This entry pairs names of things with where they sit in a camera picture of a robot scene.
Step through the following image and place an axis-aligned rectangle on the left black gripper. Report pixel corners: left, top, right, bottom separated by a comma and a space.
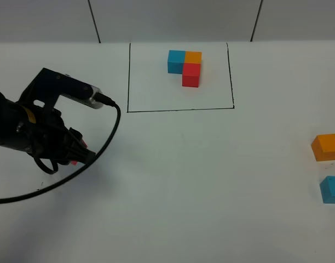
15, 102, 96, 164

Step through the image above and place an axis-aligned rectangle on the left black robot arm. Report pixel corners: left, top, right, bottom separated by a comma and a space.
0, 92, 96, 165

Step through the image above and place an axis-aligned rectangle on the white template sheet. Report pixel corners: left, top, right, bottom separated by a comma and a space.
128, 42, 234, 112

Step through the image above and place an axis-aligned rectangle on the blue template cube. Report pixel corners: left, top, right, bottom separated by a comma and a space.
167, 50, 186, 74

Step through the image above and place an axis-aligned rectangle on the red template cube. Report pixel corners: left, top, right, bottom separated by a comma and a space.
182, 63, 201, 88

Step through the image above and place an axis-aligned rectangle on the orange template cube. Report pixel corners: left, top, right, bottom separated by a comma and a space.
184, 51, 202, 64

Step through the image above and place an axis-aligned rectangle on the left black camera cable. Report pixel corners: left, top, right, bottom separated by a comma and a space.
0, 93, 122, 205

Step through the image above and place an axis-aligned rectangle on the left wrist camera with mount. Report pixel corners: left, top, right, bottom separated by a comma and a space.
19, 68, 103, 112

